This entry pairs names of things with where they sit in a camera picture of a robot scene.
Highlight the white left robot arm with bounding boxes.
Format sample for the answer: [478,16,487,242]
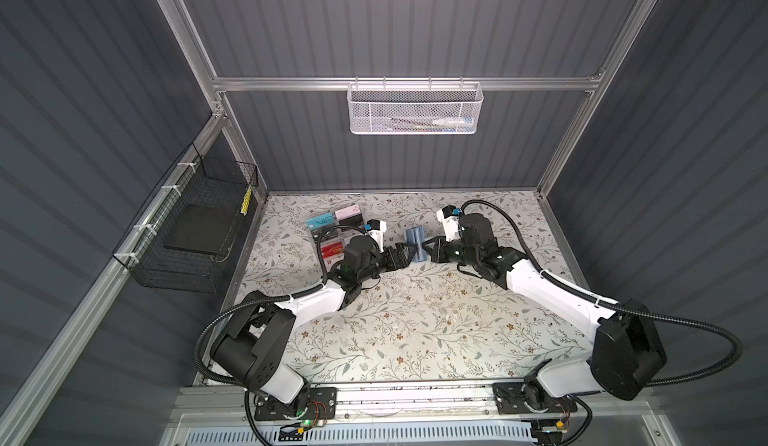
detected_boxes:
[207,235,418,415]

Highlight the pink VIP card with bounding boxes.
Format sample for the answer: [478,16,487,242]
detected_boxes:
[334,204,362,222]

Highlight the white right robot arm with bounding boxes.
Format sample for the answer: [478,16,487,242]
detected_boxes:
[423,206,667,412]

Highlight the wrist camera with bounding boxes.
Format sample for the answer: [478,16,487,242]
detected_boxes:
[365,219,387,252]
[436,205,461,241]

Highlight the black corrugated cable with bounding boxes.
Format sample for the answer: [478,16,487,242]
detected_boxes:
[193,223,368,387]
[460,198,744,387]

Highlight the yellow marker pen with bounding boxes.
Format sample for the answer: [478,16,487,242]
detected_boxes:
[239,185,253,216]

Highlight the red VIP card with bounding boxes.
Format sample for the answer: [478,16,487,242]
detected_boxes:
[321,240,344,261]

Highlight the pens in white basket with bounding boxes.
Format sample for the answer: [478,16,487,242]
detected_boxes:
[388,116,476,134]

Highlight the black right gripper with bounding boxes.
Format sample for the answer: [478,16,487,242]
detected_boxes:
[421,234,478,268]

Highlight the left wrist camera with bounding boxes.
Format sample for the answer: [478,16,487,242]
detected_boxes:
[365,219,387,252]

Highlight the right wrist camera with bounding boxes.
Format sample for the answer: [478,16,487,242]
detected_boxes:
[436,205,461,241]

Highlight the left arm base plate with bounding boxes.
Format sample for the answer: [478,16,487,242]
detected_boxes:
[252,386,338,421]

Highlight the blue leather card wallet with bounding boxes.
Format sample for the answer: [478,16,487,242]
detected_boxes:
[405,225,428,263]

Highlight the black corrugated left cable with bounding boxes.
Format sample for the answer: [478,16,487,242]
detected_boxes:
[193,223,368,387]

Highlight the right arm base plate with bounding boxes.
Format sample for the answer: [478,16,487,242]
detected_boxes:
[491,380,579,415]

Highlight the clear acrylic card display stand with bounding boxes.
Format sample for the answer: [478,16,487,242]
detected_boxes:
[308,206,364,270]

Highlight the white wire mesh basket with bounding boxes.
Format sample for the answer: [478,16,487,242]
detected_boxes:
[346,82,484,135]

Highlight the teal VIP card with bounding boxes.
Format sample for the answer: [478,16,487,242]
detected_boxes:
[306,212,335,231]

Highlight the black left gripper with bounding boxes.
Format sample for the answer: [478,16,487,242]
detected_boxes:
[356,242,416,286]

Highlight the black corrugated right cable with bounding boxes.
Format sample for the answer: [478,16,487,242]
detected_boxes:
[460,198,744,387]

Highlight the black pad in basket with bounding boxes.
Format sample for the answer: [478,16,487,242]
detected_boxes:
[163,204,238,255]

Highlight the black wire wall basket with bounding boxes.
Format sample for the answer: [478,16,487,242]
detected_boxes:
[113,148,259,294]

